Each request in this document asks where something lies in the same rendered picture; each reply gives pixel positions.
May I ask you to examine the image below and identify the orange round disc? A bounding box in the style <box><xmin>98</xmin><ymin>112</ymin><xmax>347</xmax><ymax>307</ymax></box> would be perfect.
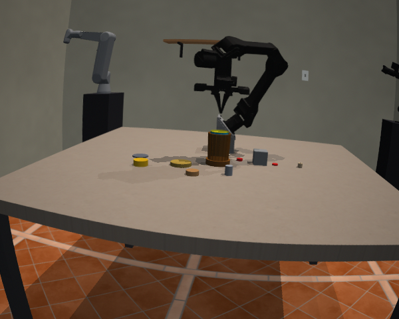
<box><xmin>186</xmin><ymin>169</ymin><xmax>199</xmax><ymax>177</ymax></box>

